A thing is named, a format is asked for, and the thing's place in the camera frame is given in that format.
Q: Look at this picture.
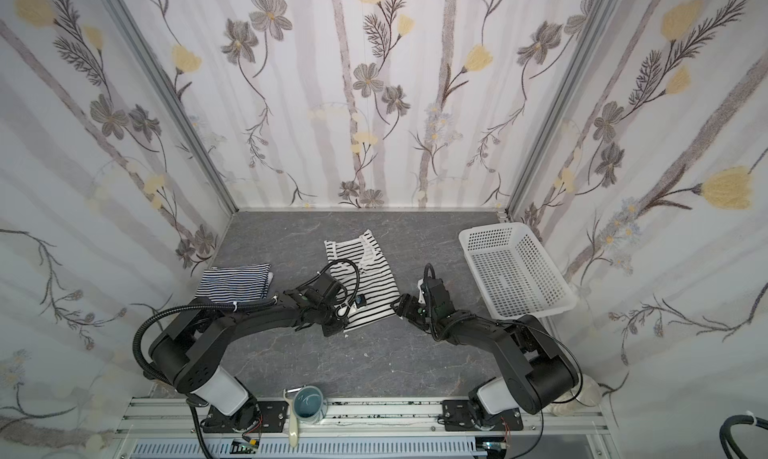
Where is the blue white striped tank top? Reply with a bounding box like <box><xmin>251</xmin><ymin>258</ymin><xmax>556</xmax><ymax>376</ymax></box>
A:
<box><xmin>196</xmin><ymin>264</ymin><xmax>273</xmax><ymax>303</ymax></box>

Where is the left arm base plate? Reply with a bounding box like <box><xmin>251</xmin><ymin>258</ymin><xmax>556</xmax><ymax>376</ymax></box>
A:
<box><xmin>201</xmin><ymin>400</ymin><xmax>288</xmax><ymax>434</ymax></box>

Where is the white plastic laundry basket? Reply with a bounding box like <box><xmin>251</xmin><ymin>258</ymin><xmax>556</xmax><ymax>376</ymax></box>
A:
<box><xmin>459</xmin><ymin>223</ymin><xmax>578</xmax><ymax>321</ymax></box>

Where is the black hose at corner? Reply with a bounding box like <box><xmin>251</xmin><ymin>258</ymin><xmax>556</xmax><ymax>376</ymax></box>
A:
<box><xmin>718</xmin><ymin>413</ymin><xmax>768</xmax><ymax>459</ymax></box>

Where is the teal mug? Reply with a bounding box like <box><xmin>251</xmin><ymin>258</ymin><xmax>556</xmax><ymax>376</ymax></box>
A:
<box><xmin>292</xmin><ymin>385</ymin><xmax>328</xmax><ymax>424</ymax></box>

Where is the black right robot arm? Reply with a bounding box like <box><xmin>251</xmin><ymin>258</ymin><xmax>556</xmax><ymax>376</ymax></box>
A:
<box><xmin>391</xmin><ymin>278</ymin><xmax>580</xmax><ymax>417</ymax></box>

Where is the black corrugated cable conduit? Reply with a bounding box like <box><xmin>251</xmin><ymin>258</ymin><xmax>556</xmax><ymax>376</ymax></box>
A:
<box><xmin>131</xmin><ymin>299</ymin><xmax>277</xmax><ymax>459</ymax></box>

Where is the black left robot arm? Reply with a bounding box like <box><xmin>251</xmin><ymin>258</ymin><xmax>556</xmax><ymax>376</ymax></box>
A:
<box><xmin>133</xmin><ymin>271</ymin><xmax>360</xmax><ymax>418</ymax></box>

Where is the aluminium frame rail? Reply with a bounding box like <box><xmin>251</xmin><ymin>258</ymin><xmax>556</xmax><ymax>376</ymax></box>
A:
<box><xmin>115</xmin><ymin>397</ymin><xmax>610</xmax><ymax>439</ymax></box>

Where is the black white striped tank top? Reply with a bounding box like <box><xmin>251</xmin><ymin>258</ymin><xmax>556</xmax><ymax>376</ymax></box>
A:
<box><xmin>324</xmin><ymin>230</ymin><xmax>400</xmax><ymax>331</ymax></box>

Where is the cream vegetable peeler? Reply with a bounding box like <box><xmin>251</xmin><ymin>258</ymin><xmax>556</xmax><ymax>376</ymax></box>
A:
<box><xmin>283</xmin><ymin>386</ymin><xmax>302</xmax><ymax>449</ymax></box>

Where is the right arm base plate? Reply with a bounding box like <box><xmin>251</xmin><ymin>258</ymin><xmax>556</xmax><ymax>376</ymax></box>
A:
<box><xmin>437</xmin><ymin>399</ymin><xmax>524</xmax><ymax>432</ymax></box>

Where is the white vented cable duct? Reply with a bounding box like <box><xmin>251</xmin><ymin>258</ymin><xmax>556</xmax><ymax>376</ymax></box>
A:
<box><xmin>128</xmin><ymin>437</ymin><xmax>487</xmax><ymax>459</ymax></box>

